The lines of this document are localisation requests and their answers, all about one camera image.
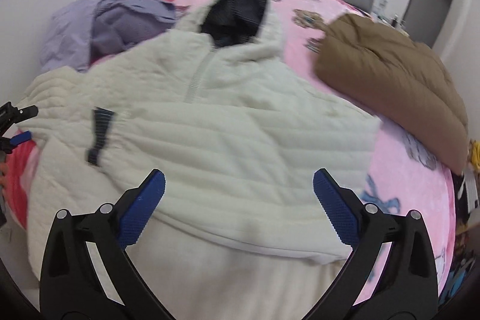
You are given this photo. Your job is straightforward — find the white quilted hooded jacket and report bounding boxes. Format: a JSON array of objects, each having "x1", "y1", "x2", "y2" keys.
[{"x1": 22, "y1": 3, "x2": 381, "y2": 319}]

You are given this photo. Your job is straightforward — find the purple clothes pile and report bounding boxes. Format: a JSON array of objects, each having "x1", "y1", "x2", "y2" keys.
[{"x1": 40, "y1": 0, "x2": 177, "y2": 73}]

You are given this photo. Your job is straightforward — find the yellow garment on shelf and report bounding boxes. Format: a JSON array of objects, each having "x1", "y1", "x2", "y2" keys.
[{"x1": 469, "y1": 140, "x2": 480, "y2": 172}]

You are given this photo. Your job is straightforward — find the brown folded down jacket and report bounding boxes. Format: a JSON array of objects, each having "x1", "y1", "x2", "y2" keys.
[{"x1": 314, "y1": 14, "x2": 470, "y2": 175}]

